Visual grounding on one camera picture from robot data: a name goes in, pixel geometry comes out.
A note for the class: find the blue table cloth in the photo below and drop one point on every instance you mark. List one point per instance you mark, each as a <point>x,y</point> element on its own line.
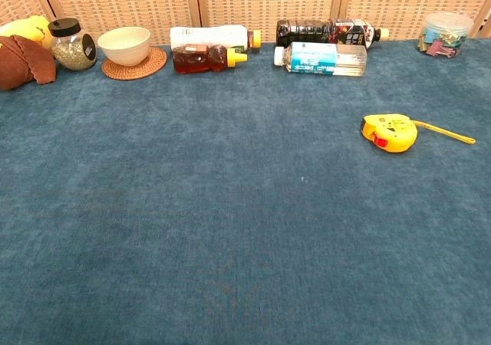
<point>230,207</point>

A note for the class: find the bear-shaped honey bottle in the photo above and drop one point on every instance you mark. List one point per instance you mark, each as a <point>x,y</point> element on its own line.
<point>190,59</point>

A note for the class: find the clear water bottle blue label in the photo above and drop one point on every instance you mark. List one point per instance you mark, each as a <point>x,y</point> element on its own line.
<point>314,59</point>

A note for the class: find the white bottle with yellow cap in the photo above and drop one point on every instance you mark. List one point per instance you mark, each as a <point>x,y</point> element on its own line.
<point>207,36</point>

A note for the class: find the woven round coaster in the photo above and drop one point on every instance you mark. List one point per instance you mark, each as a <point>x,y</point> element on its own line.
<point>153,68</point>

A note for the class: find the dark drink bottle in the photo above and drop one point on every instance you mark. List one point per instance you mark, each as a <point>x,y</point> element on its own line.
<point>307,30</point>

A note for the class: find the wicker folding screen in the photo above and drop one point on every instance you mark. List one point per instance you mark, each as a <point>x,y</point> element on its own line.
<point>261,4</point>

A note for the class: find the white bowl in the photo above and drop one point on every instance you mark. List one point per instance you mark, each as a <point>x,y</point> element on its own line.
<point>124,48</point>

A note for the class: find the glass jar with black lid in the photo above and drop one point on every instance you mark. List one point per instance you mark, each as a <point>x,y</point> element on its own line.
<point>73,53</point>

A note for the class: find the clear jar of binder clips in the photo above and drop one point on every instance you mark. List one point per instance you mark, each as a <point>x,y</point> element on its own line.
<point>445,34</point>

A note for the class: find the yellow and brown plush toy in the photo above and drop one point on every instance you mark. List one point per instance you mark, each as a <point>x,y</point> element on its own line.
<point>19,61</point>

